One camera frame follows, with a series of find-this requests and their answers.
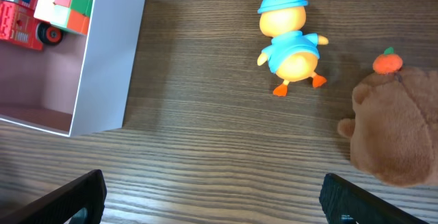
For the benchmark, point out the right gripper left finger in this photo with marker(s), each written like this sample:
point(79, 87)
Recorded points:
point(80, 201)

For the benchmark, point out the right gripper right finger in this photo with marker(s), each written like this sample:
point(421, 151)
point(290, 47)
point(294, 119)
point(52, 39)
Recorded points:
point(343, 203)

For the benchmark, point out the white box pink interior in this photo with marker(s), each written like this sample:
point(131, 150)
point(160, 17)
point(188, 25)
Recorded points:
point(79, 86)

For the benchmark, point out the small colourful puzzle cube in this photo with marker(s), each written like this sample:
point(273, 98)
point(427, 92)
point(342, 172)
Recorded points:
point(69, 15)

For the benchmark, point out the red toy truck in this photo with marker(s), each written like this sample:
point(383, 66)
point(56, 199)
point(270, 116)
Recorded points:
point(20, 27)

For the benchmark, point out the brown plush capybara toy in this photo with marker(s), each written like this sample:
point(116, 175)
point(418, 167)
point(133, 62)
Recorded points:
point(393, 135)

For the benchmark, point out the yellow duck toy blue hat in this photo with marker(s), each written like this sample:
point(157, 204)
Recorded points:
point(293, 56)

